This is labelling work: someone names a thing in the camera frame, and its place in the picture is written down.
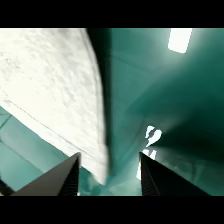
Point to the white T-shirt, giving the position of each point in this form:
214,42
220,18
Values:
50,86

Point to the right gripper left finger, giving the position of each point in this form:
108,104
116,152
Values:
63,178

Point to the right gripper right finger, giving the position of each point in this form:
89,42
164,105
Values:
160,180

